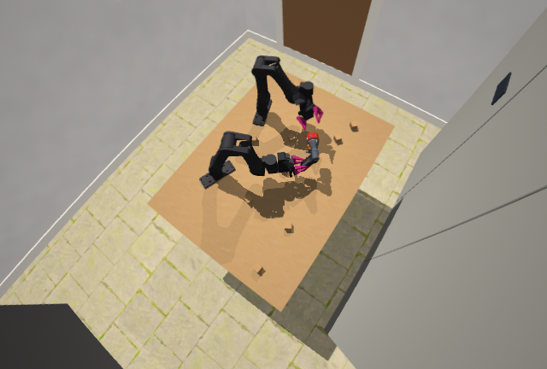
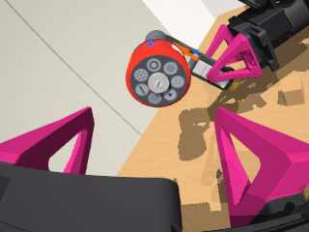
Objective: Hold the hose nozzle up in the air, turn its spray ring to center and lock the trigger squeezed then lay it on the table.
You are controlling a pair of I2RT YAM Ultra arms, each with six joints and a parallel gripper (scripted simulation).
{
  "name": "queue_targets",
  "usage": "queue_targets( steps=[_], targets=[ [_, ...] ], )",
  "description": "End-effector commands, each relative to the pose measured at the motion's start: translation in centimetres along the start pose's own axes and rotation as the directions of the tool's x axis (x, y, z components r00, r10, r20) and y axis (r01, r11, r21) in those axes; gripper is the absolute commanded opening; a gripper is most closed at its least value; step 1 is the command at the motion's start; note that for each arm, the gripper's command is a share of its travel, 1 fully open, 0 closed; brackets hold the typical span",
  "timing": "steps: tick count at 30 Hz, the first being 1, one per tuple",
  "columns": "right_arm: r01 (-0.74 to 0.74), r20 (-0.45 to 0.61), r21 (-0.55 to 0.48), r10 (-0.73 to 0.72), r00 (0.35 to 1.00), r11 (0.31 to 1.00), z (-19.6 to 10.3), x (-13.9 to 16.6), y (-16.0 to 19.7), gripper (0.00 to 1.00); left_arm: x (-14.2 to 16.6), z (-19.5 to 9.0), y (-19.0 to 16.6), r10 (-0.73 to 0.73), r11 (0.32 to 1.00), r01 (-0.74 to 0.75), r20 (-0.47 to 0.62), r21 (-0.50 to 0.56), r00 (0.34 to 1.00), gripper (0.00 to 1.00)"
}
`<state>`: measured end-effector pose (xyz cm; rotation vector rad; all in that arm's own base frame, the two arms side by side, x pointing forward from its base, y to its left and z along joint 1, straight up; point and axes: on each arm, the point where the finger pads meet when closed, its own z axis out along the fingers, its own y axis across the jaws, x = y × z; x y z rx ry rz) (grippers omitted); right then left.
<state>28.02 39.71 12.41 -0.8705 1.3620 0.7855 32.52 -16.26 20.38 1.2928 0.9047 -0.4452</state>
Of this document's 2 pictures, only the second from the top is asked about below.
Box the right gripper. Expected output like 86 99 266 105
206 15 292 83

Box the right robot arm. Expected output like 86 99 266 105
238 0 309 42

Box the black and red hose nozzle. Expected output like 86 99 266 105
126 30 240 107

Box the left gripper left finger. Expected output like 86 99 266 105
0 107 95 175

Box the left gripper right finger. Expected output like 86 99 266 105
214 107 309 228

